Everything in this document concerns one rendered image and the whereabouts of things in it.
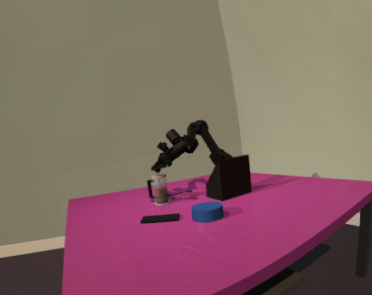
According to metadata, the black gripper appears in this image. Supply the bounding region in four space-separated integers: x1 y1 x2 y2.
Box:
152 146 180 171

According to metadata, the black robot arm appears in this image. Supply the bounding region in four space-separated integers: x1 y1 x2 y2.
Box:
156 120 232 165

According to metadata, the blue short cylinder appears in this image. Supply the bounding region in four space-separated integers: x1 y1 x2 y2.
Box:
191 201 224 223

